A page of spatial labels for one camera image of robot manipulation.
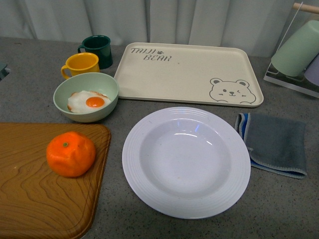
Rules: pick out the white round plate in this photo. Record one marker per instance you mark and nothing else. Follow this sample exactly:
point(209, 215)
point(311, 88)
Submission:
point(186, 163)

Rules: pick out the grey folded cloth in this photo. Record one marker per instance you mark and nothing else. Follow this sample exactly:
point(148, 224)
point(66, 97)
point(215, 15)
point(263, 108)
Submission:
point(274, 144)

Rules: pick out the dark green mug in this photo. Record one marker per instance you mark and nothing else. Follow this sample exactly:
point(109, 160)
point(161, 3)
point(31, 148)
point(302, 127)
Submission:
point(100, 46)

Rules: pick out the light green bowl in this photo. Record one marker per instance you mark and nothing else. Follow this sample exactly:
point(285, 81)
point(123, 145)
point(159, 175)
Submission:
point(93, 81)

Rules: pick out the wooden cutting board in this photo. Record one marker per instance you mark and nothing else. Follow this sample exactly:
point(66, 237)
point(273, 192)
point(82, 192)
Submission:
point(35, 202)

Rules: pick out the orange mandarin fruit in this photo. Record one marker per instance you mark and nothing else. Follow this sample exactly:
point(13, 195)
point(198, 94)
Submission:
point(70, 154)

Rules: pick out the fake fried egg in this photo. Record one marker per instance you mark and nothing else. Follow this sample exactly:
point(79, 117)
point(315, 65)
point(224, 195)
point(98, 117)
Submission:
point(86, 102)

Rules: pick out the light green cup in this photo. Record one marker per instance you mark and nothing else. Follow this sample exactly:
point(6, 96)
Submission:
point(298, 51)

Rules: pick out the yellow mug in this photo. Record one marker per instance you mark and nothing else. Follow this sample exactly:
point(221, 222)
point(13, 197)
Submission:
point(80, 63)

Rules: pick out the purple cup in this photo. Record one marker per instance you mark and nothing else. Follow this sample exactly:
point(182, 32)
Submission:
point(312, 71)

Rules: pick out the white cup rack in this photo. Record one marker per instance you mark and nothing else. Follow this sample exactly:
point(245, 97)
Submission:
point(298, 83)

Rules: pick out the grey white curtain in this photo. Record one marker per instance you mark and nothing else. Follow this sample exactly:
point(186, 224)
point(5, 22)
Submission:
point(255, 26)

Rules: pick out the beige bear tray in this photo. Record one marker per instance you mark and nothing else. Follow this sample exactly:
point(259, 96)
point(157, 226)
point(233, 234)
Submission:
point(188, 73)

